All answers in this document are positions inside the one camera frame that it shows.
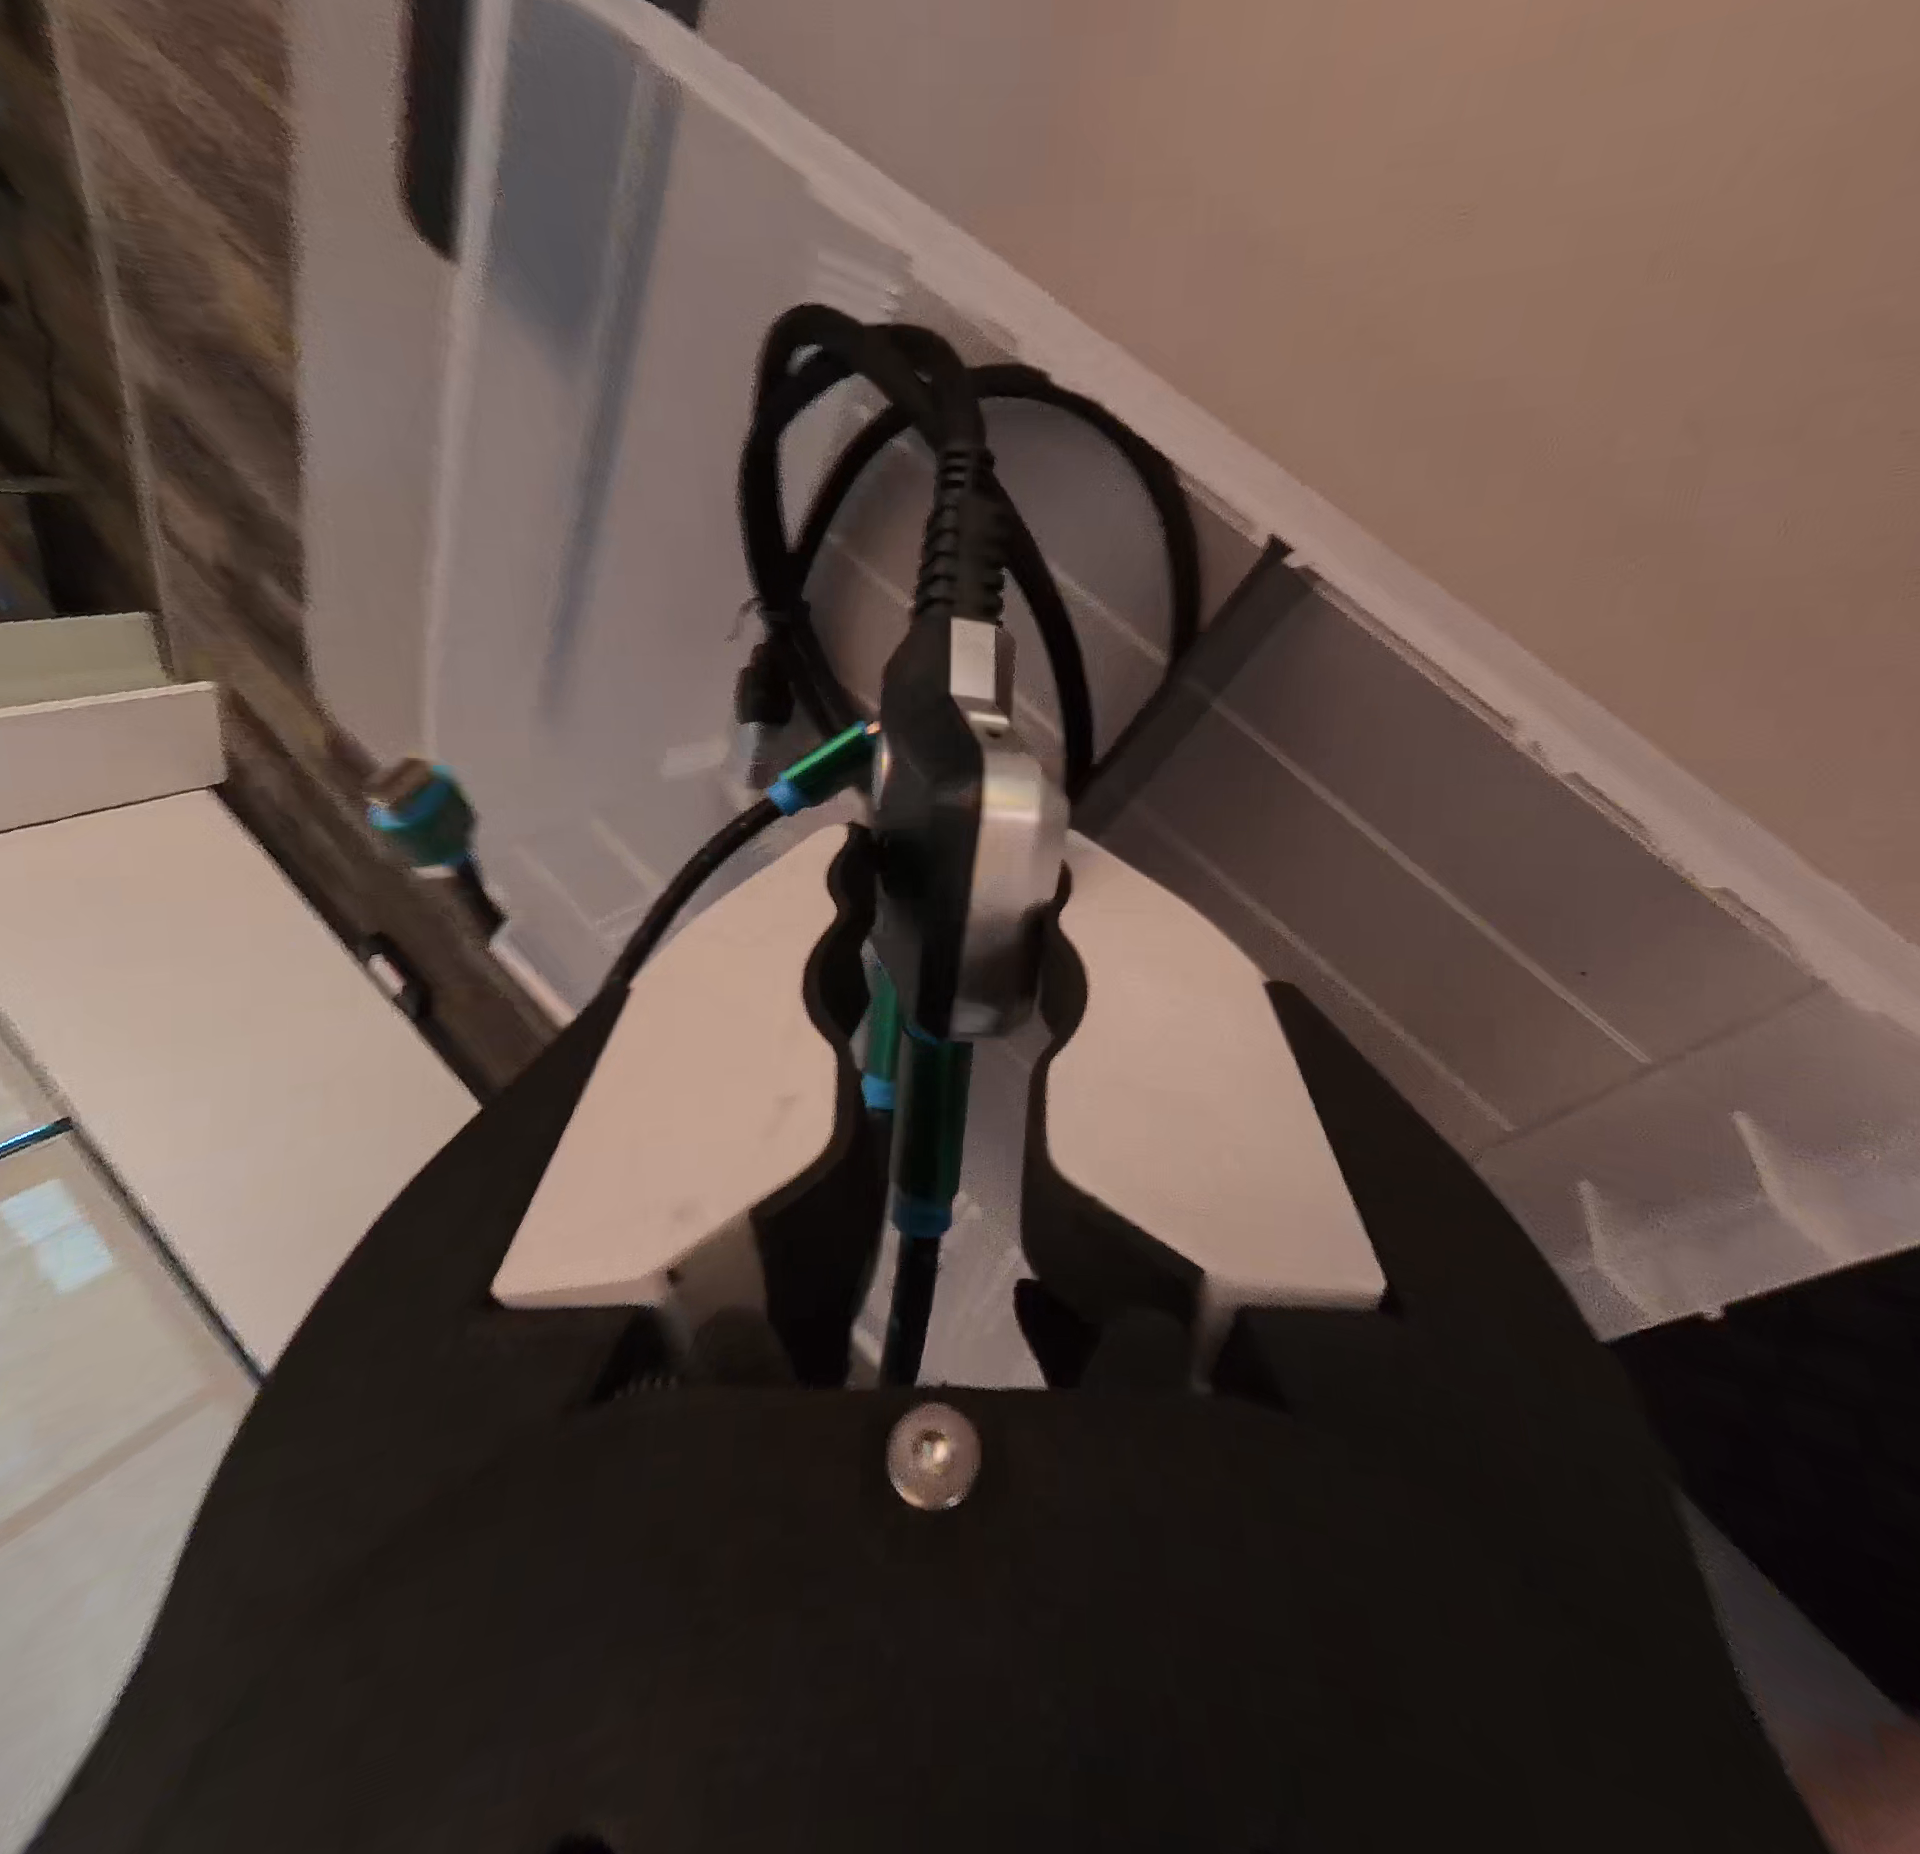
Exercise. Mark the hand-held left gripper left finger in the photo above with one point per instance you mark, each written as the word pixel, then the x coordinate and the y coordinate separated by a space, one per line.
pixel 675 1104

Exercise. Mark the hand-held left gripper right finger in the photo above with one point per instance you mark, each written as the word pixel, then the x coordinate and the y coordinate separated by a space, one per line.
pixel 1201 1104

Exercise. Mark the silver black hdmi switch box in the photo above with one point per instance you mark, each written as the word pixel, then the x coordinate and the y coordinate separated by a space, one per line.
pixel 999 864

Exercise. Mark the clear plastic bin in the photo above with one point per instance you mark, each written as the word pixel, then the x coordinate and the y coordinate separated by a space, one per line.
pixel 1427 864

